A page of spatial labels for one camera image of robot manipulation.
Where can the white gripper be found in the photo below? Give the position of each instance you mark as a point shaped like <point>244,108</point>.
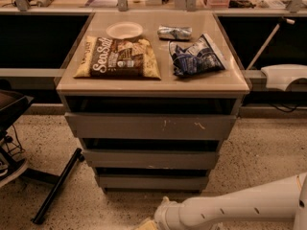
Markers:
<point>164,215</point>

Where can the grey bottom drawer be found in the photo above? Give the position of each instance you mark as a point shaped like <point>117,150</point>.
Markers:
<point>152,183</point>

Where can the grey drawer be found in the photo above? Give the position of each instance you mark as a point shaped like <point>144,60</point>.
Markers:
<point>150,160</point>
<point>150,126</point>
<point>152,183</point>

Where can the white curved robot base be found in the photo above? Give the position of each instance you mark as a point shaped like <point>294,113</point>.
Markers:
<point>281,76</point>

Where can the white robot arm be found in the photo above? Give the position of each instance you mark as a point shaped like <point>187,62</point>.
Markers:
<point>279,200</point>

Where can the grey middle drawer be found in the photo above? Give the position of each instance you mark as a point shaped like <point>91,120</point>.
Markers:
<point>150,160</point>

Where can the grey top drawer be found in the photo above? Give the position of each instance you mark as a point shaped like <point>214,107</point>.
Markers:
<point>150,126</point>

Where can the grey drawer cabinet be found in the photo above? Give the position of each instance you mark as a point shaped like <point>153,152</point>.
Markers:
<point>219,93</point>

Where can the shoe with white sole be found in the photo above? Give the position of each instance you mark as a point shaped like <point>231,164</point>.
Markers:
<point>9,173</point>

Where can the sea salt chips bag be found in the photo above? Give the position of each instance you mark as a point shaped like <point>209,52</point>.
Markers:
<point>114,58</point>

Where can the blue crumpled chips bag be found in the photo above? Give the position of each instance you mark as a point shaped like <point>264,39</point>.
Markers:
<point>197,59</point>

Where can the black chair seat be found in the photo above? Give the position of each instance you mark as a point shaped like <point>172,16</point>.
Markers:
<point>12,106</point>

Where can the crushed silver can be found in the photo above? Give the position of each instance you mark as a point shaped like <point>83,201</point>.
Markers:
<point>174,33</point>

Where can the white paper plate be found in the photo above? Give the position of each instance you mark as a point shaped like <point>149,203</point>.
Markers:
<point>123,30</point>

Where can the white pole with black tip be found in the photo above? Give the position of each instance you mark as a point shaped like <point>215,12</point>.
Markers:
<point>280,22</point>

